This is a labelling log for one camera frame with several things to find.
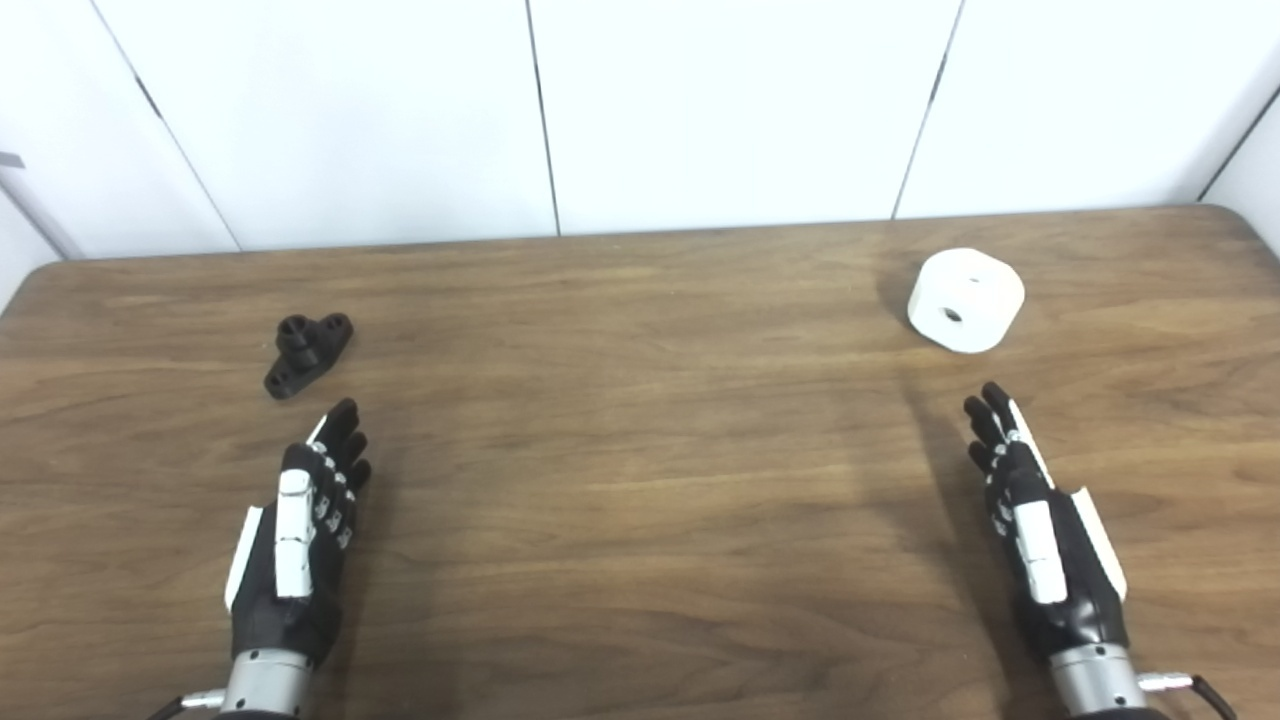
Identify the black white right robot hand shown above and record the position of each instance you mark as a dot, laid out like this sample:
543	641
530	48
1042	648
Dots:
1040	550

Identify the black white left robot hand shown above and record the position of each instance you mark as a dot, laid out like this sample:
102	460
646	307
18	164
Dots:
295	540

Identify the black plastic holder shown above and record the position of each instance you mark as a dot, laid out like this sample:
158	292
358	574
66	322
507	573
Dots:
305	358

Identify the white cube with holes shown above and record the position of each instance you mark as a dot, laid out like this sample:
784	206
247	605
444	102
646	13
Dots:
965	295

